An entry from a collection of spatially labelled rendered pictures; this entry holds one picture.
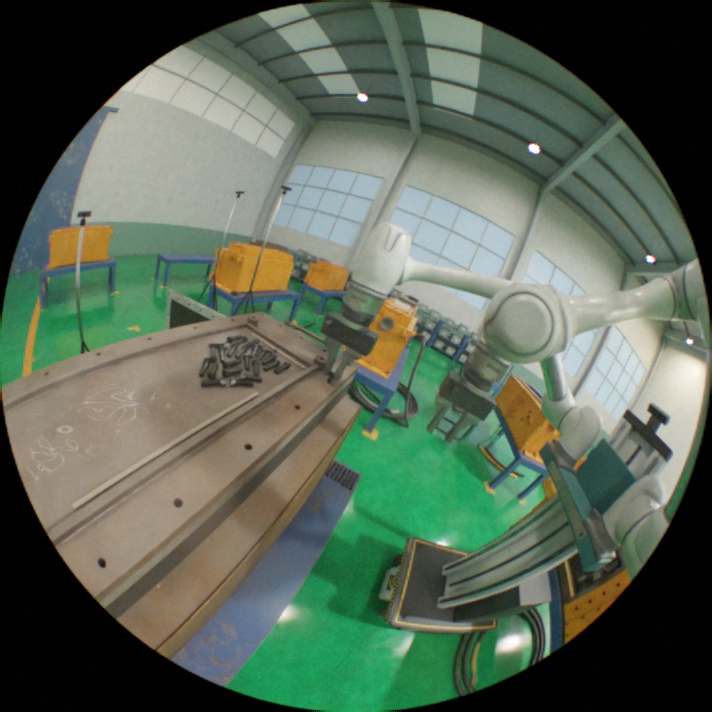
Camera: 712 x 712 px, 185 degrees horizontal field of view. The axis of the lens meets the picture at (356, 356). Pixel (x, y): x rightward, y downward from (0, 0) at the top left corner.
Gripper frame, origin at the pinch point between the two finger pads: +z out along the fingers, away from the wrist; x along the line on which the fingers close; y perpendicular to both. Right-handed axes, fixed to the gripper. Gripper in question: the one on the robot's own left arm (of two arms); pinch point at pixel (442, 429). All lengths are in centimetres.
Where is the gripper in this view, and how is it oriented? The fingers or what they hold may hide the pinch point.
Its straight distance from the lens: 57.0
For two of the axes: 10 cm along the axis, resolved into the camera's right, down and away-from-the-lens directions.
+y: -3.6, 2.4, -9.0
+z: -3.8, 8.4, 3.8
